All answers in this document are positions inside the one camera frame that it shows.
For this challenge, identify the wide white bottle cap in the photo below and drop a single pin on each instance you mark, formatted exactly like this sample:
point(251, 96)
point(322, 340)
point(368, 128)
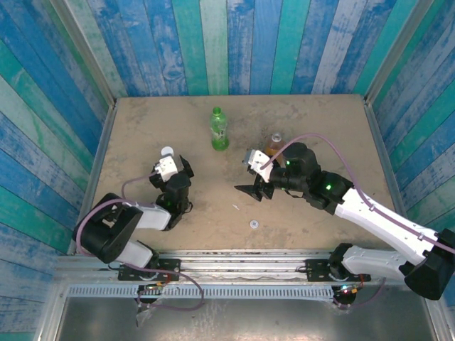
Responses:
point(166, 152)

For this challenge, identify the small white bottle cap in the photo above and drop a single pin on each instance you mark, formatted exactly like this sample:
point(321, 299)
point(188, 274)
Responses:
point(254, 224)

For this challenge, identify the orange tea bottle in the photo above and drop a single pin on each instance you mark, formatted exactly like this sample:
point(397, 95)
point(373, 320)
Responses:
point(273, 144)

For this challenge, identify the green plastic bottle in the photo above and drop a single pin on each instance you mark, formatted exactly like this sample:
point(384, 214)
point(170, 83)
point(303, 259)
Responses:
point(219, 135)

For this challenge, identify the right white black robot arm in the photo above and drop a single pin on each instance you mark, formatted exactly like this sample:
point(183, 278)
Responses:
point(377, 220)

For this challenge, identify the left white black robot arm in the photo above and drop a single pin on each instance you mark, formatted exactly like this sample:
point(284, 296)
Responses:
point(153, 216)

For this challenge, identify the small circuit board with LEDs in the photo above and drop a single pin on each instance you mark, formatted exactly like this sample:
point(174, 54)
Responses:
point(346, 289)
point(156, 285)

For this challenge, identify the steel sheet panel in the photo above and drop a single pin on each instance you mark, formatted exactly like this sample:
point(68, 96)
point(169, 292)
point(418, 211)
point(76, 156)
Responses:
point(249, 319)

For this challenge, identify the aluminium mounting rail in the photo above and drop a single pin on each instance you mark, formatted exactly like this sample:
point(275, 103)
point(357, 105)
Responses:
point(241, 264)

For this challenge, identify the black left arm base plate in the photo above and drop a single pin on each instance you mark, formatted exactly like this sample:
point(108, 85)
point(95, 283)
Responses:
point(167, 266)

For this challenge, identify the aluminium table side rail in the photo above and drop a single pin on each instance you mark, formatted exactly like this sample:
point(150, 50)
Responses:
point(385, 160)
point(94, 177)

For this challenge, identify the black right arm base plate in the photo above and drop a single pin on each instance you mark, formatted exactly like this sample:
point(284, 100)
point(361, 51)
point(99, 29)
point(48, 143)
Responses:
point(316, 270)

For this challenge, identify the aluminium corner post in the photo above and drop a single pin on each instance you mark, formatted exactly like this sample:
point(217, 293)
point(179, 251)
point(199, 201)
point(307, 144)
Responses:
point(87, 53)
point(395, 53)

